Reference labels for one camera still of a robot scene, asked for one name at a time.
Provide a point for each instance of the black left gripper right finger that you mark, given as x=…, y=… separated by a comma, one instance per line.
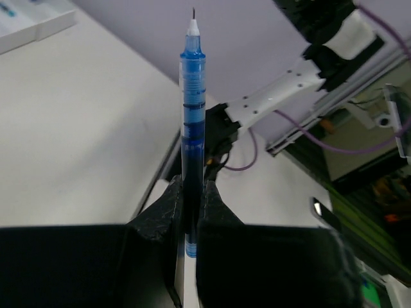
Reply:
x=241, y=265

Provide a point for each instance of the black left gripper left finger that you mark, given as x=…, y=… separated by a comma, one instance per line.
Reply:
x=136, y=264

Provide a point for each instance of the blue pen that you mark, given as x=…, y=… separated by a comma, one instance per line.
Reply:
x=192, y=83

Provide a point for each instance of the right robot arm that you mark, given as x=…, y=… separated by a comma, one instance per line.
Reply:
x=340, y=42

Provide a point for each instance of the white compartment tray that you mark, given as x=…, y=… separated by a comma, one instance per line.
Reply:
x=34, y=21

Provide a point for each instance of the teal pen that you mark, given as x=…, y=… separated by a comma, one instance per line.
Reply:
x=6, y=9

